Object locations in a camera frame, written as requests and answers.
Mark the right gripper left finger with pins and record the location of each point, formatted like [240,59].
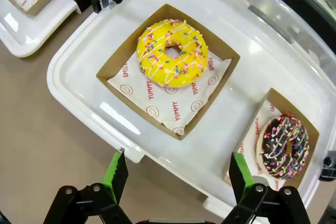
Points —
[115,179]

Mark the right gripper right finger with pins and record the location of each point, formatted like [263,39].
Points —
[240,176]

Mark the chocolate rainbow sprinkled donut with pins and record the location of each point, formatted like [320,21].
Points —
[273,134]

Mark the yellow glazed donut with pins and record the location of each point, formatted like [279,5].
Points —
[118,69]

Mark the yellow sprinkled donut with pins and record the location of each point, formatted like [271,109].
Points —
[157,64]

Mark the white display case tray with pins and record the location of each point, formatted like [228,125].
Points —
[86,58]
[26,40]

